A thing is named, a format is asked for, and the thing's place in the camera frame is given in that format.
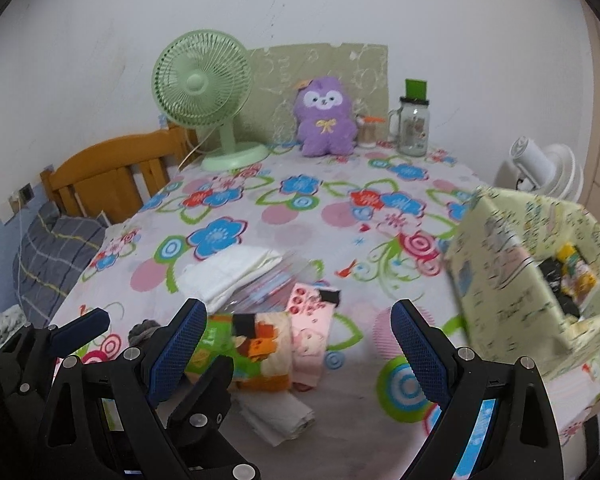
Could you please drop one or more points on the green desk fan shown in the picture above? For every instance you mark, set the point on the green desk fan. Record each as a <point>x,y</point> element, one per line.
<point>197,82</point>

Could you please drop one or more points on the yellow black fabric bundle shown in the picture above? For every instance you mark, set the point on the yellow black fabric bundle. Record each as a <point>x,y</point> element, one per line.
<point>572,270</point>

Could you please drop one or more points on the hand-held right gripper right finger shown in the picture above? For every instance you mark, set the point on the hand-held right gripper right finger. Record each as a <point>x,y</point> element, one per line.
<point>420,355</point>

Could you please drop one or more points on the clear pink striped plastic bag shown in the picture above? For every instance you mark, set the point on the clear pink striped plastic bag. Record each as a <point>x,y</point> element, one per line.
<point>280,285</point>

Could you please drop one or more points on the small grey fabric item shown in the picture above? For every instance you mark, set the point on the small grey fabric item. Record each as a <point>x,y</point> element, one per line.
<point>142,332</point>

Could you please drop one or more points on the floral tablecloth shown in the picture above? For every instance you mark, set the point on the floral tablecloth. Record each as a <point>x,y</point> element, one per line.
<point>305,220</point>

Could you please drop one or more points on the purple plush toy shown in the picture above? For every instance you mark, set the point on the purple plush toy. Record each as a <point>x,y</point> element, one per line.
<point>325,125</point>

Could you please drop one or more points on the green orange cartoon towel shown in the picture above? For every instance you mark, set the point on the green orange cartoon towel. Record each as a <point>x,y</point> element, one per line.
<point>260,355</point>

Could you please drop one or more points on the blue tape piece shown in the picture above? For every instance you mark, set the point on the blue tape piece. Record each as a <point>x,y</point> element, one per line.
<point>161,121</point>

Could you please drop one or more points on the white rolled cloth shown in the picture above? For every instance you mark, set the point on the white rolled cloth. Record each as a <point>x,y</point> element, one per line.
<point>275,417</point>

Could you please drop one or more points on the wooden bed headboard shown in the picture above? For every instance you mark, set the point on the wooden bed headboard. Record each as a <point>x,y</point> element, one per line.
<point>105,180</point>

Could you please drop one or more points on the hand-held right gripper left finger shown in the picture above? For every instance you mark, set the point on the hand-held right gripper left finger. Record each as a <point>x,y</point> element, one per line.
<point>177,350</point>

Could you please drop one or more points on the yellow cartoon pillow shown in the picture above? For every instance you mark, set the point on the yellow cartoon pillow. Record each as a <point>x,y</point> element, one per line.
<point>500,280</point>

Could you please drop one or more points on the cotton swab container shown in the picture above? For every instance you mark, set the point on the cotton swab container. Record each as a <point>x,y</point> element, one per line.
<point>367,132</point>

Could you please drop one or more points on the crumpled white cloth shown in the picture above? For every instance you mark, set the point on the crumpled white cloth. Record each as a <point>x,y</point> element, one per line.
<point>5,322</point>

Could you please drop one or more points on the small white fan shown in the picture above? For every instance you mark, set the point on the small white fan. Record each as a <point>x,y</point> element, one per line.
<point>535,160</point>

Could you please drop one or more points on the grey plaid blanket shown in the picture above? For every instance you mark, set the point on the grey plaid blanket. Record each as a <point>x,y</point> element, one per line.
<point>45,260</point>

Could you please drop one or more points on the pink cartoon towel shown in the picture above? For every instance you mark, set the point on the pink cartoon towel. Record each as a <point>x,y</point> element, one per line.
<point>307,340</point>

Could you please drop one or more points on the white cloth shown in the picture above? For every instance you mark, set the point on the white cloth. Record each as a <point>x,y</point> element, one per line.
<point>225,275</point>
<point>275,417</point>
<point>5,322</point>

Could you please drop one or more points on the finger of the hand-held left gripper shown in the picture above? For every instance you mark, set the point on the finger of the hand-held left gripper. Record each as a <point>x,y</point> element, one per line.
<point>80,329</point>
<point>210,400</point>

